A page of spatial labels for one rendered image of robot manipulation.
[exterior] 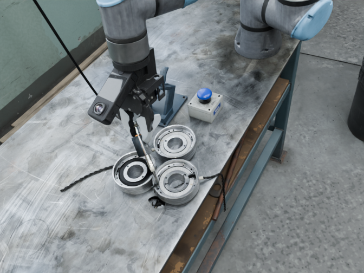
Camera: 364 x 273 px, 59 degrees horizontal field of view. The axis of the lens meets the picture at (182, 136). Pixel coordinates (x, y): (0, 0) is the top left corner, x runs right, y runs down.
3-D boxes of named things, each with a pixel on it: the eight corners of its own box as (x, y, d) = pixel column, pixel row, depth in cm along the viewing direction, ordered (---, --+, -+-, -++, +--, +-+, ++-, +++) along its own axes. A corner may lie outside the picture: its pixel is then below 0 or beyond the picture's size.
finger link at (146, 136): (169, 134, 75) (161, 101, 70) (154, 149, 72) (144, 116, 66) (158, 130, 77) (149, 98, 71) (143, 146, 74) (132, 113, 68)
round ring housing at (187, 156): (194, 131, 86) (192, 121, 83) (200, 163, 79) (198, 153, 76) (155, 138, 86) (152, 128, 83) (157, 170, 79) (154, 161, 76)
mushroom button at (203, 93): (208, 112, 86) (207, 98, 82) (195, 108, 88) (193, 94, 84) (215, 102, 88) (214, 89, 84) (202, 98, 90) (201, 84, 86)
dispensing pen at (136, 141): (151, 193, 71) (124, 123, 72) (157, 190, 75) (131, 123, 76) (161, 190, 71) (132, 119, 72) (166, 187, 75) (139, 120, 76)
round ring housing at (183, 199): (158, 212, 72) (154, 202, 69) (154, 173, 79) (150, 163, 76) (204, 202, 72) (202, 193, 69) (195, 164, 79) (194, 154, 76)
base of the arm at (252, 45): (245, 28, 113) (246, 1, 106) (288, 37, 107) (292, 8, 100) (226, 53, 106) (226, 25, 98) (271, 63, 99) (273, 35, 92)
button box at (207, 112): (211, 124, 87) (210, 111, 83) (189, 116, 90) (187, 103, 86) (225, 104, 91) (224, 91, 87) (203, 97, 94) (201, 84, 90)
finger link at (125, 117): (148, 127, 78) (147, 97, 72) (132, 141, 75) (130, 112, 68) (137, 121, 79) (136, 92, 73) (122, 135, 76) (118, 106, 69)
